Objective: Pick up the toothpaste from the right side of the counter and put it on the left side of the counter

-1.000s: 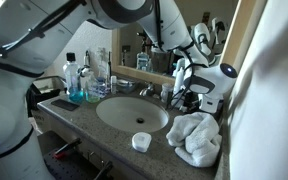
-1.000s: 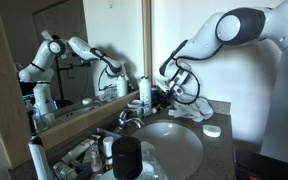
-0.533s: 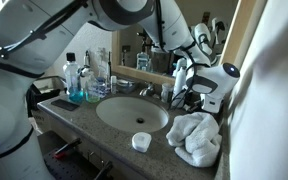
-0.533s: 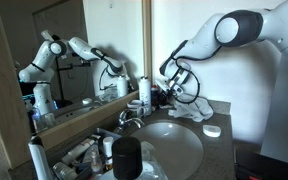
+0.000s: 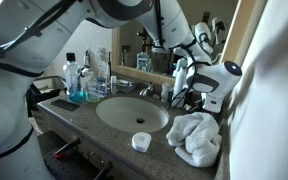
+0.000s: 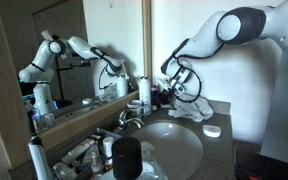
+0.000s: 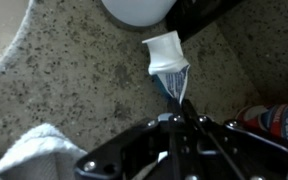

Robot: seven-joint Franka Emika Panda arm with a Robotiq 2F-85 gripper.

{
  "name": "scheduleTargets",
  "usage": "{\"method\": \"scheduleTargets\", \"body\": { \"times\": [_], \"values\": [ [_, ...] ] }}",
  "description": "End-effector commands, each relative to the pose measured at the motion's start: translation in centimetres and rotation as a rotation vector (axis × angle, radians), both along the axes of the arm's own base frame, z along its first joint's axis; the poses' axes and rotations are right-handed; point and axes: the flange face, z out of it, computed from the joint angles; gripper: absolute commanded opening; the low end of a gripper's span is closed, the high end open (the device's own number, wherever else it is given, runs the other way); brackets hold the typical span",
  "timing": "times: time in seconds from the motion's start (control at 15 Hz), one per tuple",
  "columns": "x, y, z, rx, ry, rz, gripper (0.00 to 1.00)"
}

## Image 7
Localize black toiletry container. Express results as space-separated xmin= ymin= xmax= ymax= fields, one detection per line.
xmin=165 ymin=0 xmax=245 ymax=43

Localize red blue shaving foam can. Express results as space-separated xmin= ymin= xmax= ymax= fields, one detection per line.
xmin=235 ymin=102 xmax=288 ymax=145

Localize white plastic bottle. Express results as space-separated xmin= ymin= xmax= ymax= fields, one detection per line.
xmin=100 ymin=0 xmax=178 ymax=28

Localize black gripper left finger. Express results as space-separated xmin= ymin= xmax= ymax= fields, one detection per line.
xmin=73 ymin=98 xmax=186 ymax=180

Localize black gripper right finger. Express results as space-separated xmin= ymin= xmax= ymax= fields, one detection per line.
xmin=183 ymin=98 xmax=288 ymax=180

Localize white terry towel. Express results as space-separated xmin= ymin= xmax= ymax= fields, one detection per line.
xmin=0 ymin=123 xmax=88 ymax=180

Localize white toothpaste tube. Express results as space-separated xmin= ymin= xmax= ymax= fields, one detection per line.
xmin=141 ymin=30 xmax=191 ymax=103

